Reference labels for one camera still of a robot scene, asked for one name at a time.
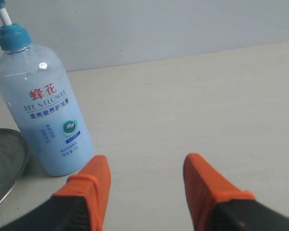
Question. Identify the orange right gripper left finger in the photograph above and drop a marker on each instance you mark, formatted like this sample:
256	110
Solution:
80	205

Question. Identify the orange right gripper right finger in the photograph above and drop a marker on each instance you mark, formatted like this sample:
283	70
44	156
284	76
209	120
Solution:
215	204

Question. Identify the blue pump lotion bottle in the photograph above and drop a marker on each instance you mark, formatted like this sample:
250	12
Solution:
35	87

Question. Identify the round steel plate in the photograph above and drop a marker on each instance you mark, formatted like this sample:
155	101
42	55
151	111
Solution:
13	159

